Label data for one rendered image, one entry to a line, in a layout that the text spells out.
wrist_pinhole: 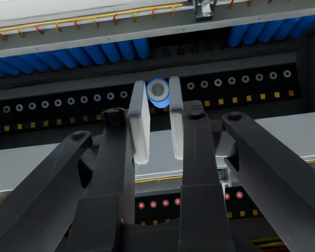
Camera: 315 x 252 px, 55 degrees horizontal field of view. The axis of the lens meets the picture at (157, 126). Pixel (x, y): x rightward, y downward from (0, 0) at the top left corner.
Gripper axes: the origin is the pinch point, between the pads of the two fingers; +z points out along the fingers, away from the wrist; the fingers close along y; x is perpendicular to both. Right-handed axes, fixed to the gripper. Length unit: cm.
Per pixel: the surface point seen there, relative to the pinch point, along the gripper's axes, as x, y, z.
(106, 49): 1.8, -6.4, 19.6
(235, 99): -8.5, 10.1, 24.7
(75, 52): 2.0, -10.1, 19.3
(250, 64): -4.1, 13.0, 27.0
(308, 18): 2.2, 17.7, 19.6
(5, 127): -8.5, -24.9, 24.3
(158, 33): 3.2, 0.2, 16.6
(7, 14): 7.2, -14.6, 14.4
